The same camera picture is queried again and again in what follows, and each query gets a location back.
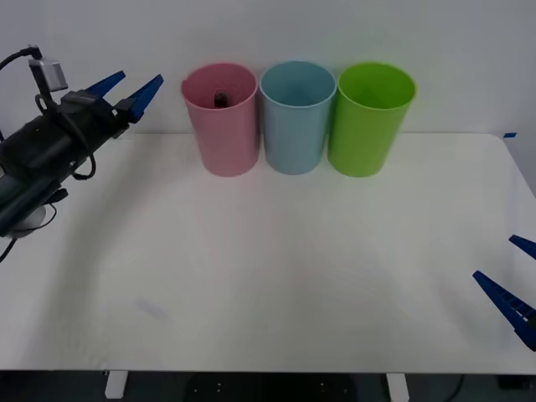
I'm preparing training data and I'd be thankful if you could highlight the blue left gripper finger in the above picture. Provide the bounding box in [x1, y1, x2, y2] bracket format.
[85, 70, 126, 100]
[116, 74, 165, 125]

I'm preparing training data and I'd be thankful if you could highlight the pale blue plastic bin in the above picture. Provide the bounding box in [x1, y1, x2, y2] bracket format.
[259, 60, 338, 176]

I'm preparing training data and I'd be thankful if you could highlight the white table leg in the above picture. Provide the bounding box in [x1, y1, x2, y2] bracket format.
[386, 373, 410, 402]
[104, 371, 128, 399]

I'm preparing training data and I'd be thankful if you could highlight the pink plastic bin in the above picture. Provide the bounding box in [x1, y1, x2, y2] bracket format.
[180, 62, 258, 178]

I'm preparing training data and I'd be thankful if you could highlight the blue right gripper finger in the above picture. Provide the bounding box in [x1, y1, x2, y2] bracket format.
[472, 270, 536, 352]
[508, 234, 536, 260]

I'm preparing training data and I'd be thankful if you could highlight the green plastic bin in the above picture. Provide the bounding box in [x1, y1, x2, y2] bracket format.
[327, 61, 418, 178]

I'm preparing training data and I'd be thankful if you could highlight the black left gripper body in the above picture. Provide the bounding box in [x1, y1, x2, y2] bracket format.
[60, 89, 130, 147]

